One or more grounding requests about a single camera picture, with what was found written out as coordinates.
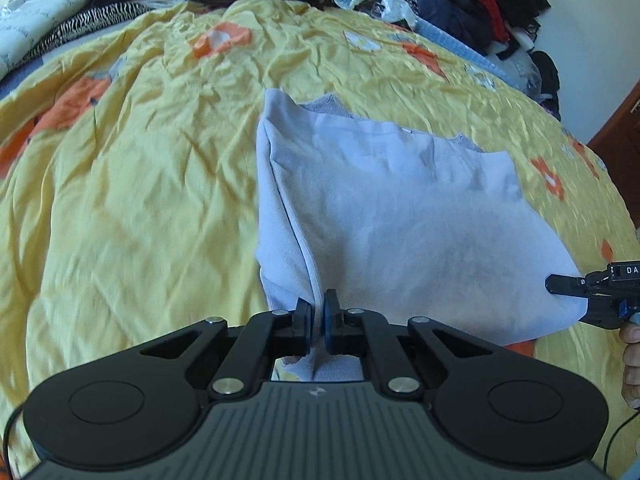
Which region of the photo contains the light lavender lace garment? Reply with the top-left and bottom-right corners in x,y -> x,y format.
254,88 -> 586,384

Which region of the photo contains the red and black clothes pile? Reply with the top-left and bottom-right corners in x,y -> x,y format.
402,0 -> 561,118

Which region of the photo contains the person's right hand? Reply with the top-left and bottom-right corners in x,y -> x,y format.
620,323 -> 640,410

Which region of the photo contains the brown wooden cabinet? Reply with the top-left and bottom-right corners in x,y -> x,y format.
588,84 -> 639,197

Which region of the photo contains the yellow floral bed sheet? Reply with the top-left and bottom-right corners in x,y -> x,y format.
0,0 -> 640,478

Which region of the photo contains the zebra striped cloth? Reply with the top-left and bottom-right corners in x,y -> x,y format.
12,1 -> 152,70

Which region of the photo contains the black cable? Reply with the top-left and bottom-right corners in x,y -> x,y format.
602,406 -> 640,476

